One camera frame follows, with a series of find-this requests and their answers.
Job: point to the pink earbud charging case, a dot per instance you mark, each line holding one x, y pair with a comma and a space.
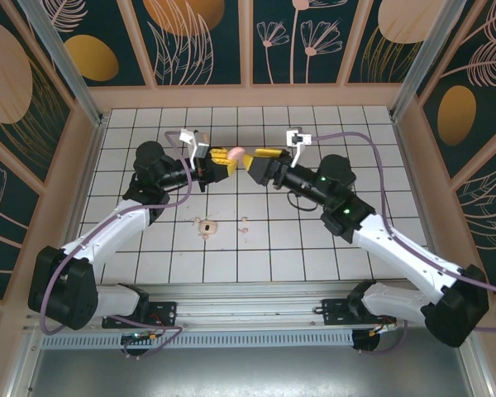
235, 153

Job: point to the beige round piece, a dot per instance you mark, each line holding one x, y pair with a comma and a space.
208, 226

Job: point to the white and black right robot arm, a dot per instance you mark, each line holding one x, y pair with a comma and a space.
397, 256

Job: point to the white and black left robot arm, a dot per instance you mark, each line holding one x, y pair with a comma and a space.
107, 235

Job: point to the grey metal sheet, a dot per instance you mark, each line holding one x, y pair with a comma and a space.
252, 372

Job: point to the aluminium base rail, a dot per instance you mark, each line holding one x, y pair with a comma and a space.
252, 306

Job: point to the aluminium frame post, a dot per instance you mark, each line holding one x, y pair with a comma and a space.
427, 62
63, 62

